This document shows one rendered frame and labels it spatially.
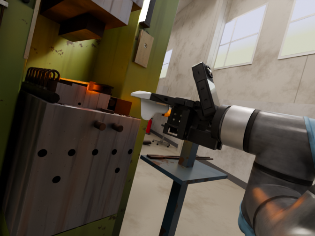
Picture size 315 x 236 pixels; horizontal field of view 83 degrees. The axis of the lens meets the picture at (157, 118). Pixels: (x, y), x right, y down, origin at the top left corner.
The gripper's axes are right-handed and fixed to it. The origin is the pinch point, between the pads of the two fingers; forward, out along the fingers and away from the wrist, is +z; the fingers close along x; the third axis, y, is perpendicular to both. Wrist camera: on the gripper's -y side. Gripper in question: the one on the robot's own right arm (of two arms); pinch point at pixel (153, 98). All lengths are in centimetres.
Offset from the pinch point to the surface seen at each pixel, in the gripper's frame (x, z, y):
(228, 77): 371, 136, -111
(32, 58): -10, 79, -7
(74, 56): 9, 79, -15
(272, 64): 328, 46, -128
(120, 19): 4.1, 30.7, -27.3
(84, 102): -2.2, 30.7, 6.7
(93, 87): -0.9, 29.3, 0.6
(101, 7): -4.0, 30.7, -27.0
